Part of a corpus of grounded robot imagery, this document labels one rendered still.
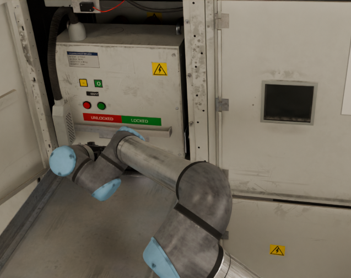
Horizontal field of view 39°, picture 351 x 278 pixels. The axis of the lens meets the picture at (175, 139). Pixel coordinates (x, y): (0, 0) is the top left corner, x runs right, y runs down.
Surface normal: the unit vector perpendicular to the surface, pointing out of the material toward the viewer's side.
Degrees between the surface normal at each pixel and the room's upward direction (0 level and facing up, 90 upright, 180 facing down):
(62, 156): 58
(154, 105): 90
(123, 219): 0
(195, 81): 90
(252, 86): 90
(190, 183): 32
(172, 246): 40
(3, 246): 90
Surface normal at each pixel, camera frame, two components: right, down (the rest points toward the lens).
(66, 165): -0.29, -0.01
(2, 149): 0.83, 0.25
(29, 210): 0.97, 0.07
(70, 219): -0.06, -0.85
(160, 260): -0.28, -0.29
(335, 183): -0.22, 0.53
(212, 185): 0.28, -0.72
